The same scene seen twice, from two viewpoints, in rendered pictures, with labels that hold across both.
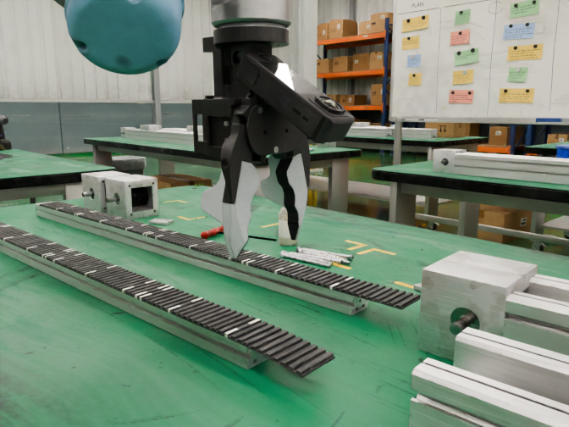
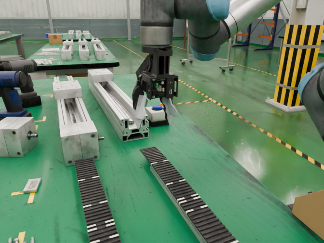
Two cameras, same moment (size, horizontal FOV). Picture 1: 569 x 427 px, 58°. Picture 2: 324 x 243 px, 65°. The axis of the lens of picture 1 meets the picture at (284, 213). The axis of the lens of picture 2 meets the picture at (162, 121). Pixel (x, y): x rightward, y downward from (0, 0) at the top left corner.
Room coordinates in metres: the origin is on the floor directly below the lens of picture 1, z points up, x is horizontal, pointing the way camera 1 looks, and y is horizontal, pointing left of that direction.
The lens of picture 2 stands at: (1.06, 0.31, 1.18)
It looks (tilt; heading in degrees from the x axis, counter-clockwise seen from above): 22 degrees down; 206
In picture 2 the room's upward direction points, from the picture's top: straight up
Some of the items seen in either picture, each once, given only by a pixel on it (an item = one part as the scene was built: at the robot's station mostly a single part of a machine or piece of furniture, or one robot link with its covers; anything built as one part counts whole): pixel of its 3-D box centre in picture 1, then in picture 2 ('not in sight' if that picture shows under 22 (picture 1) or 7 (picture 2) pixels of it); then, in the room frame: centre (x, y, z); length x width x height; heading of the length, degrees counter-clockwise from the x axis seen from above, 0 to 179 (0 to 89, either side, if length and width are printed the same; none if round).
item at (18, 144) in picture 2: not in sight; (18, 136); (0.59, -0.42, 0.83); 0.11 x 0.10 x 0.10; 114
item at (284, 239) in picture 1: (288, 215); not in sight; (0.99, -0.01, 0.84); 0.04 x 0.04 x 0.12
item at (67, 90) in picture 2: not in sight; (67, 92); (0.24, -0.55, 0.87); 0.16 x 0.11 x 0.07; 48
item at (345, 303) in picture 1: (151, 240); not in sight; (0.96, 0.26, 0.79); 0.96 x 0.04 x 0.03; 48
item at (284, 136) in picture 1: (247, 97); (157, 72); (0.51, 0.04, 1.06); 0.09 x 0.08 x 0.12; 48
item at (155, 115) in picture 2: not in sight; (155, 115); (0.20, -0.13, 0.81); 0.10 x 0.08 x 0.06; 138
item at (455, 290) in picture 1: (472, 310); (83, 141); (0.53, -0.21, 0.83); 0.12 x 0.09 x 0.10; 138
